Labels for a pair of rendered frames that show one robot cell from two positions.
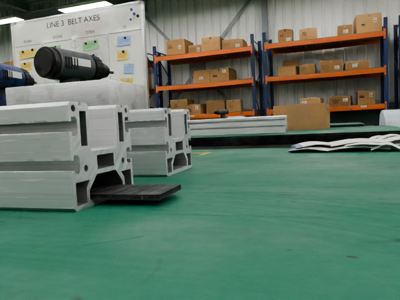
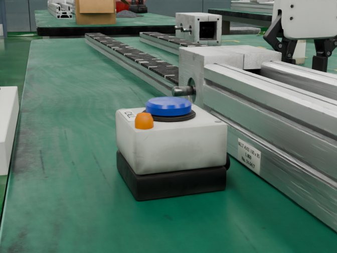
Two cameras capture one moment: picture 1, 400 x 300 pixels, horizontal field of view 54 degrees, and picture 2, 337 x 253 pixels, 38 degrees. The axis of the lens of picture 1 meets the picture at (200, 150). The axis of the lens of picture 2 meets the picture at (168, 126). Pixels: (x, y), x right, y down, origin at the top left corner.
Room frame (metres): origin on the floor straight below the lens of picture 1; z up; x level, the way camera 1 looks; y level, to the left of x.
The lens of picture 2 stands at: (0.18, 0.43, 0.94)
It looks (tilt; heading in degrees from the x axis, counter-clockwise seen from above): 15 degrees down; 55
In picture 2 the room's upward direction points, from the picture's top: straight up
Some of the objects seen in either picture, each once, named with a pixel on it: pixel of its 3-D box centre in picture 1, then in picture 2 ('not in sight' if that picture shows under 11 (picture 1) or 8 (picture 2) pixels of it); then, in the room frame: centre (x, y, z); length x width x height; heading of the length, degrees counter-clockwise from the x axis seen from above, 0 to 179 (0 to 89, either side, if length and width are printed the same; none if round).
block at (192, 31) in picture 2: not in sight; (199, 29); (1.17, 1.69, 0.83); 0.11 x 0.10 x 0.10; 160
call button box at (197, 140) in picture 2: not in sight; (177, 145); (0.43, 0.77, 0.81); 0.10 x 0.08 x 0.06; 163
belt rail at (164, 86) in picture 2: not in sight; (121, 54); (0.78, 1.50, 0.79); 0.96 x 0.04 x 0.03; 73
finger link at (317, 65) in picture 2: not in sight; (325, 59); (0.85, 0.94, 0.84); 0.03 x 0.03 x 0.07; 73
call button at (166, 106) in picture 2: not in sight; (168, 111); (0.42, 0.77, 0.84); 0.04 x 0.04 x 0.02
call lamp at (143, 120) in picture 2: not in sight; (144, 119); (0.38, 0.75, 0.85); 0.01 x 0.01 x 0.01
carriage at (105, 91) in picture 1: (80, 109); not in sight; (0.57, 0.17, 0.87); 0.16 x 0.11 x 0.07; 73
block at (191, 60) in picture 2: not in sight; (218, 88); (0.58, 0.89, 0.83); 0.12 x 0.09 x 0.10; 163
